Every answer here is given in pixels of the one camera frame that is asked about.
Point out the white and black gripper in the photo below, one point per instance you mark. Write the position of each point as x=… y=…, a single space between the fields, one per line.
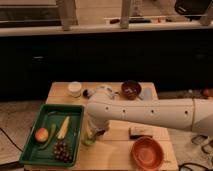
x=93 y=131

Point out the yellow corn cob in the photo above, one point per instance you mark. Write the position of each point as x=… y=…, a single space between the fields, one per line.
x=64 y=128

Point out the green translucent cup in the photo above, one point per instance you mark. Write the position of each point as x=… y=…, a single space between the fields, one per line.
x=88 y=140

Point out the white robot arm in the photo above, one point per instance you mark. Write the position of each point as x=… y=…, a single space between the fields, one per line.
x=193 y=115

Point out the green bean pod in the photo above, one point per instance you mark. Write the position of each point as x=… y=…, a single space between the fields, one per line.
x=51 y=135

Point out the dark purple grape bunch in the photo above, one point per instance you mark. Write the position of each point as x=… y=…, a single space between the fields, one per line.
x=61 y=151

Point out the red yellow apple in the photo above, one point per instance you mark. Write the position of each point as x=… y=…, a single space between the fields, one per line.
x=41 y=135

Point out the white plastic cup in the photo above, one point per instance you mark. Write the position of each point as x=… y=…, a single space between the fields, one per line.
x=75 y=88

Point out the orange plastic bowl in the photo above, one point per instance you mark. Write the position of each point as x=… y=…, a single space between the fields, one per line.
x=147 y=154

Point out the green plastic tray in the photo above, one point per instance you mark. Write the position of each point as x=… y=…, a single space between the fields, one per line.
x=54 y=114

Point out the small dark wooden block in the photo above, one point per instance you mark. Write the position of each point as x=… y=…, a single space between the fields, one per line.
x=137 y=132

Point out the dark brown bowl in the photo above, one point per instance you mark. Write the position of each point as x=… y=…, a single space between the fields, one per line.
x=131 y=89

